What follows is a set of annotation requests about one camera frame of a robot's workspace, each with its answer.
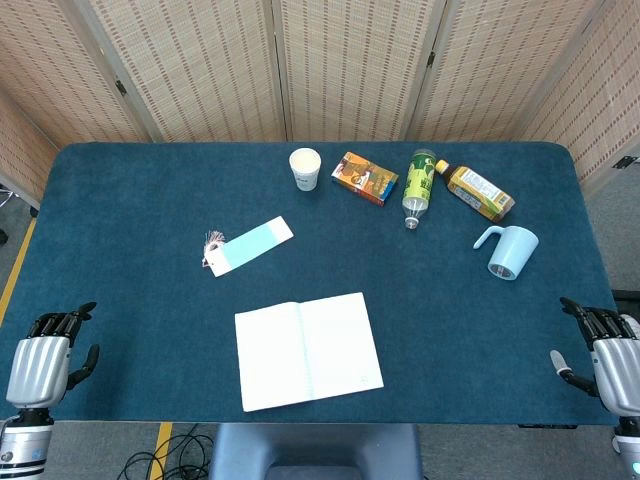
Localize white lined notebook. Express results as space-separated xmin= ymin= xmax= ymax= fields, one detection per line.
xmin=234 ymin=292 xmax=385 ymax=413

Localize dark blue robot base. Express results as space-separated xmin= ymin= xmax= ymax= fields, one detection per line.
xmin=208 ymin=423 xmax=424 ymax=480

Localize dark blue table cloth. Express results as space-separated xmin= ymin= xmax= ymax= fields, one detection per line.
xmin=0 ymin=141 xmax=619 ymax=426

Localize light blue plastic mug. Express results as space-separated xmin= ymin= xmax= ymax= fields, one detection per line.
xmin=473 ymin=225 xmax=540 ymax=282

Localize woven bamboo folding screen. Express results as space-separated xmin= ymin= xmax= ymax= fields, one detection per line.
xmin=0 ymin=0 xmax=640 ymax=211

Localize white paper cup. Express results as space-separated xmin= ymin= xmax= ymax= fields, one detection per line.
xmin=288 ymin=147 xmax=322 ymax=192

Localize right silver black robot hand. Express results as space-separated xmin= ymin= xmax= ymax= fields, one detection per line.
xmin=549 ymin=297 xmax=640 ymax=416

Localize clear green-label plastic bottle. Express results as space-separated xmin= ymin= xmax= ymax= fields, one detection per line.
xmin=402 ymin=148 xmax=435 ymax=231

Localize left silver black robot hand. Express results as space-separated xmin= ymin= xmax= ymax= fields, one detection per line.
xmin=5 ymin=301 xmax=100 ymax=411

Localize light blue tasselled bookmark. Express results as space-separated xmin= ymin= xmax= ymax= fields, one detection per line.
xmin=202 ymin=215 xmax=295 ymax=278

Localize yellow-label tea bottle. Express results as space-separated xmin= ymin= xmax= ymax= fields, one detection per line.
xmin=434 ymin=159 xmax=516 ymax=224

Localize orange cardboard snack box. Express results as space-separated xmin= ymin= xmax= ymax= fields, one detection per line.
xmin=330 ymin=151 xmax=400 ymax=207

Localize black floor cables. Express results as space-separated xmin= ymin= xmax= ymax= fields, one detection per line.
xmin=117 ymin=424 xmax=216 ymax=480

